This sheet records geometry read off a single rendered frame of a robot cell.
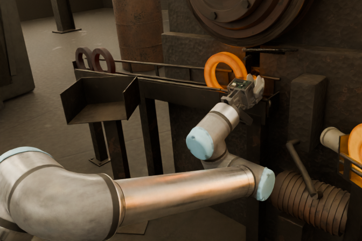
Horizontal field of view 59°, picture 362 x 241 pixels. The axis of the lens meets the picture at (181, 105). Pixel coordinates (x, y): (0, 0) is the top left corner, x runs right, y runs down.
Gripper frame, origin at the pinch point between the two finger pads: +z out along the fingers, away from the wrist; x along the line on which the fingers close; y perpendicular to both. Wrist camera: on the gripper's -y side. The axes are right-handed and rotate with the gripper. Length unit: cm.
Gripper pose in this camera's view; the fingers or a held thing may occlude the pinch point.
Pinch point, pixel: (260, 82)
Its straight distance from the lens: 116.0
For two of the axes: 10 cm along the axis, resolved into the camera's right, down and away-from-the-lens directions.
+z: 6.2, -6.0, 5.0
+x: -7.3, -2.2, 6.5
